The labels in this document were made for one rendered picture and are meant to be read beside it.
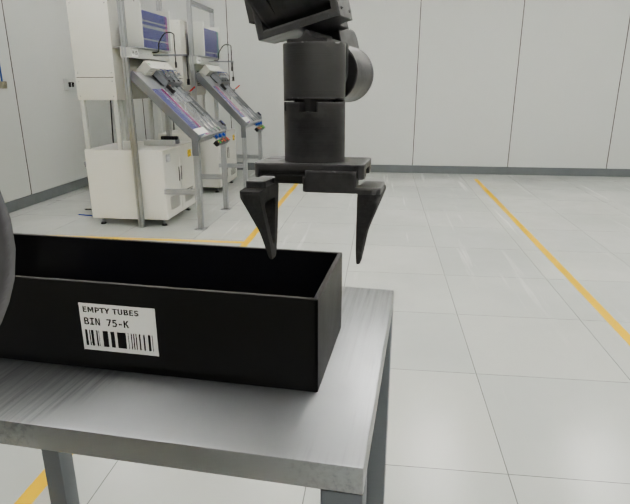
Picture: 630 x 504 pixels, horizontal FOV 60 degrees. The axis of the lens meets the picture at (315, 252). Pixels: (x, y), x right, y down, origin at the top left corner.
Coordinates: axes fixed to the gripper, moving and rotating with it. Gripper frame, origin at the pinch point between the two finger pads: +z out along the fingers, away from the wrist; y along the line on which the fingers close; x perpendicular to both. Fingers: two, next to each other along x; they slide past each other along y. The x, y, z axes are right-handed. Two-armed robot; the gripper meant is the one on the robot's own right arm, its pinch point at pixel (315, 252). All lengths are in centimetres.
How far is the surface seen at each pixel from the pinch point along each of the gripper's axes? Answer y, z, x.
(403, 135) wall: 27, 33, -673
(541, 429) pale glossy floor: -52, 94, -124
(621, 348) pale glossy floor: -98, 93, -194
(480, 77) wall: -64, -38, -679
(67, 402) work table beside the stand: 26.1, 16.7, 5.8
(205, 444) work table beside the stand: 8.7, 17.0, 9.4
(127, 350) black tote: 22.8, 13.6, -1.2
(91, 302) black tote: 26.7, 7.9, -1.1
